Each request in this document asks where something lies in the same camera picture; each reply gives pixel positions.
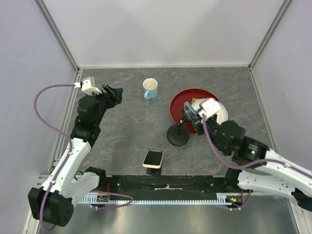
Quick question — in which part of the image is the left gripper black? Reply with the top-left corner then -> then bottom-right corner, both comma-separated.
86,84 -> 123,125

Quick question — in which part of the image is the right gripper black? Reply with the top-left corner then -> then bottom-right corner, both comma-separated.
188,110 -> 229,155

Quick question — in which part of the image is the black round-base phone holder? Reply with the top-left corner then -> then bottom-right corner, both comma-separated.
166,116 -> 192,147

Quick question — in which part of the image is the phone with beige case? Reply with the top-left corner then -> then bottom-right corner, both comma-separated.
142,150 -> 164,169

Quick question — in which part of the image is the black folding phone stand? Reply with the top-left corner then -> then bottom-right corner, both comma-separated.
146,152 -> 164,176

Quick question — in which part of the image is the dark phone with grey case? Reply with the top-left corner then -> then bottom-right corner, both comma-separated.
182,102 -> 202,133

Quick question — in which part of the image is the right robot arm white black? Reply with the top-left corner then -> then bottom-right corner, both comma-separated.
193,111 -> 312,211

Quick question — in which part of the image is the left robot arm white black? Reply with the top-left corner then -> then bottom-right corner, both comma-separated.
28,82 -> 123,232

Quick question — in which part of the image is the white paper plate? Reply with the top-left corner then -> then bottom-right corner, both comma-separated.
192,97 -> 229,125

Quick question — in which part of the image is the blue mug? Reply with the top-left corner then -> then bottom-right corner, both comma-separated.
142,78 -> 158,100

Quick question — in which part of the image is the red round tray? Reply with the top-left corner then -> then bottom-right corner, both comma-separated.
170,88 -> 223,141

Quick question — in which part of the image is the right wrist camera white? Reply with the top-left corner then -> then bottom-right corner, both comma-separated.
198,98 -> 221,118

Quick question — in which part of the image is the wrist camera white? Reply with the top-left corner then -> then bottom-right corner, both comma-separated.
198,98 -> 221,118
74,77 -> 102,96

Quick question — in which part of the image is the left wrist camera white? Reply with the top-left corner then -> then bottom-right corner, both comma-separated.
74,77 -> 102,96

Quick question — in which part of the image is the grey slotted cable duct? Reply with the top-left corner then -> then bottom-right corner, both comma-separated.
79,193 -> 243,206

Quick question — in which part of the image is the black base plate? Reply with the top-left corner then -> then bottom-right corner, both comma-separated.
92,174 -> 253,202

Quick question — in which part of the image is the aluminium frame rail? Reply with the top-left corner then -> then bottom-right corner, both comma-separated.
30,175 -> 54,192

